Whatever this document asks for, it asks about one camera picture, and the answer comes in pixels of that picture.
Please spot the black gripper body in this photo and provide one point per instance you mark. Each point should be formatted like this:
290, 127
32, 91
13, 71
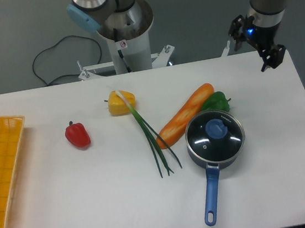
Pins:
260, 30

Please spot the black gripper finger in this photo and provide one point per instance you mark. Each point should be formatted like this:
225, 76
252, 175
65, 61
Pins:
236, 32
272, 57

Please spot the glass pot lid blue knob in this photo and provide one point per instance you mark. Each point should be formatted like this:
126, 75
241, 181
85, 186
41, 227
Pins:
214, 137

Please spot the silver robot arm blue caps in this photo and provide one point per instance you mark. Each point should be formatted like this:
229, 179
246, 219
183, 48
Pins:
90, 15

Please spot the green toy bell pepper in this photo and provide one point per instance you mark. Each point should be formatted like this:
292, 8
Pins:
218, 101

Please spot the orange toy baguette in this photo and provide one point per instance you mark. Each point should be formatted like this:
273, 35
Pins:
175, 128

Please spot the green spring onion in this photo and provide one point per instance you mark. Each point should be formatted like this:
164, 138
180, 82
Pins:
149, 133

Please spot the yellow toy bell pepper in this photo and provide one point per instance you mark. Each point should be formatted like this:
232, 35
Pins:
116, 105

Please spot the red toy bell pepper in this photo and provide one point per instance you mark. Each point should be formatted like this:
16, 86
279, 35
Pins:
77, 135

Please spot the white metal base frame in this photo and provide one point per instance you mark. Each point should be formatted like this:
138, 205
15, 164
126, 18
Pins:
159, 57

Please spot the saucepan with blue handle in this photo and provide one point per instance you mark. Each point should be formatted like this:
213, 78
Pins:
212, 178

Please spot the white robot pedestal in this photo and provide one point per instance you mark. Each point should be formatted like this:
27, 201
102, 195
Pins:
130, 47

